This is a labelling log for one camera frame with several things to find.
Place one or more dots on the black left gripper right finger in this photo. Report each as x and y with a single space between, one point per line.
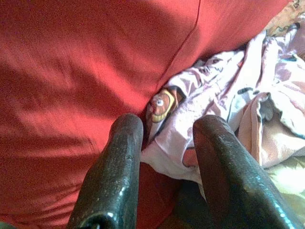
228 181

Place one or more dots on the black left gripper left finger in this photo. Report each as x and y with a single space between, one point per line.
112 181

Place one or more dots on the pink cartoon print blanket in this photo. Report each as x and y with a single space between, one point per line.
214 78

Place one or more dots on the large red cushion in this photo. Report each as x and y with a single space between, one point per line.
71 71

